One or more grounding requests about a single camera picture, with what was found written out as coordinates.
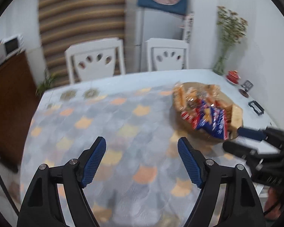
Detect wall socket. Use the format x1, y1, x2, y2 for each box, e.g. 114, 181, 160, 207
241, 80, 254, 91

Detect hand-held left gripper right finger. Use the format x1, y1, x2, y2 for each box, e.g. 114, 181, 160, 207
177, 137, 267, 227

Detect pale sandwich bread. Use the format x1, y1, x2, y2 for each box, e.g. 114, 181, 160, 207
229, 104, 243, 127

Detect white chair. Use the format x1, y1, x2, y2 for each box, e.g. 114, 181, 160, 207
64, 37, 126, 84
144, 38, 190, 71

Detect small green plant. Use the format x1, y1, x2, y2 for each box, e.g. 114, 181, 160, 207
35, 70, 58, 97

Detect white refrigerator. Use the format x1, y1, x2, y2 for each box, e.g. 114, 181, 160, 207
125, 0, 192, 72

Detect white hanging bag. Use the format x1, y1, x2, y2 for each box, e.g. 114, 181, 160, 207
182, 11, 195, 44

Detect red cup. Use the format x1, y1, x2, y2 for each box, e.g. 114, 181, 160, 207
226, 70, 241, 84

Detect brown wooden cabinet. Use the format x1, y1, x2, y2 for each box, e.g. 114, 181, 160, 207
0, 51, 42, 168

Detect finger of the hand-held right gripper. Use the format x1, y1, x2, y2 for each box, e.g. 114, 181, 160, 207
237, 126, 284, 147
222, 141, 263, 162

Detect large red striped snack bag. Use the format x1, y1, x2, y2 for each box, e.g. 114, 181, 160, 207
180, 99, 204, 129

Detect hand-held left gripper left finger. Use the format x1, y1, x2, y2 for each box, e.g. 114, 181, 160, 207
16, 136, 107, 227

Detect white microwave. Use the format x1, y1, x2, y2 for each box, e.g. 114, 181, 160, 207
2, 34, 23, 58

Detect blue snack bag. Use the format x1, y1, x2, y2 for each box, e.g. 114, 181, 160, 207
195, 100, 229, 140

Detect dried flowers in vase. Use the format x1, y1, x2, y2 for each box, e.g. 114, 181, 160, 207
212, 6, 248, 75

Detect amber ribbed glass bowl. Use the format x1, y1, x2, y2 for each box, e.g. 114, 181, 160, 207
172, 82, 244, 145

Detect orange cracker packet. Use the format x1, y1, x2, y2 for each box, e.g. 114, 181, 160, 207
174, 83, 187, 110

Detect black rectangular frame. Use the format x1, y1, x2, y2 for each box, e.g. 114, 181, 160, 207
248, 100, 265, 117

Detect striped curtain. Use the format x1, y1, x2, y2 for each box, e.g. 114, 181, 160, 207
39, 0, 129, 86

